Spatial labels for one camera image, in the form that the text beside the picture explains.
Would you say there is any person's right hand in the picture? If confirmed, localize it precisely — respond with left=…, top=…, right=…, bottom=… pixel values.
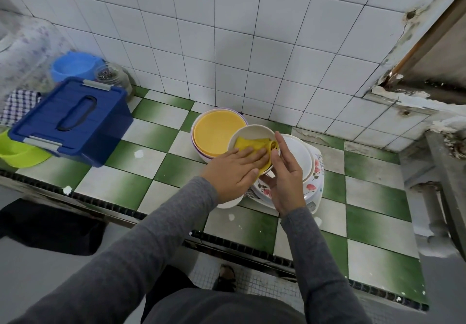
left=262, top=132, right=307, bottom=217

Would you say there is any person's left hand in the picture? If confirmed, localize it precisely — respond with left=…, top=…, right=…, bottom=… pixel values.
left=201, top=145, right=270, bottom=205

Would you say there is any stack of small white bowls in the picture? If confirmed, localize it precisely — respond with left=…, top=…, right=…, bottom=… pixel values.
left=216, top=192, right=246, bottom=209

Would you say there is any person's right forearm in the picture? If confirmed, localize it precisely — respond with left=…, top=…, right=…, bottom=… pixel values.
left=280, top=206, right=374, bottom=324

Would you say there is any person's black shoe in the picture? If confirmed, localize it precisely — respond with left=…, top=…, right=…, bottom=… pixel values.
left=211, top=263, right=237, bottom=293

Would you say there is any glass jar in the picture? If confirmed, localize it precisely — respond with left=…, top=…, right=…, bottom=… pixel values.
left=95, top=64, right=133, bottom=95

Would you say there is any stainless steel sink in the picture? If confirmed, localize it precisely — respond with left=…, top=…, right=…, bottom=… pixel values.
left=408, top=131, right=466, bottom=259

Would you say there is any blue plastic box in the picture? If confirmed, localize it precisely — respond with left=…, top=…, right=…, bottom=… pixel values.
left=8, top=78, right=134, bottom=168

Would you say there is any blue plastic bowl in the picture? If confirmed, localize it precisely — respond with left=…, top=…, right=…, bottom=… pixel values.
left=50, top=51, right=106, bottom=84

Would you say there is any lime green plastic bowl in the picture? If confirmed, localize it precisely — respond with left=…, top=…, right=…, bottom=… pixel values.
left=0, top=129, right=52, bottom=170

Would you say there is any blue white checked cloth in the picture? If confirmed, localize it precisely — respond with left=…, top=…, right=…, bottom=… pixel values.
left=0, top=89, right=43, bottom=128

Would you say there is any clear plastic bag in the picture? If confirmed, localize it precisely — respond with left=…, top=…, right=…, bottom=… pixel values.
left=0, top=14, right=74, bottom=95

